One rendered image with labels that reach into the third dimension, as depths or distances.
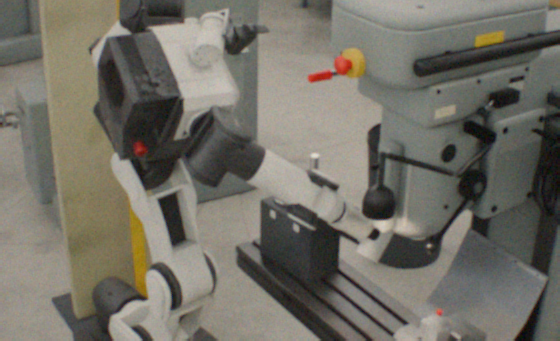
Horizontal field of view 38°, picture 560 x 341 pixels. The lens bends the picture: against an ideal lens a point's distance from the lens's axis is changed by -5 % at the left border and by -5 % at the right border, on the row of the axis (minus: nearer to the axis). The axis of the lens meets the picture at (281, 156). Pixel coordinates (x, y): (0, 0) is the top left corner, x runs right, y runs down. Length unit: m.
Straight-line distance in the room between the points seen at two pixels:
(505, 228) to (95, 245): 1.95
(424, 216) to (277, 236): 0.69
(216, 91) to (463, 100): 0.57
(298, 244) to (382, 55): 0.90
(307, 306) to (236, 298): 1.65
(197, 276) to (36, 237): 2.35
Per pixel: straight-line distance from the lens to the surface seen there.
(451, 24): 1.69
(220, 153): 1.90
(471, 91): 1.81
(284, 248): 2.48
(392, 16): 1.63
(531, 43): 1.84
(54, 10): 3.25
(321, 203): 2.02
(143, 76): 1.94
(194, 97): 1.94
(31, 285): 4.21
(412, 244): 4.18
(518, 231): 2.35
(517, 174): 2.05
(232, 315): 3.90
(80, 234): 3.65
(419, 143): 1.84
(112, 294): 2.78
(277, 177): 1.94
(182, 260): 2.31
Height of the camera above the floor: 2.34
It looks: 26 degrees down
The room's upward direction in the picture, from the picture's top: 1 degrees clockwise
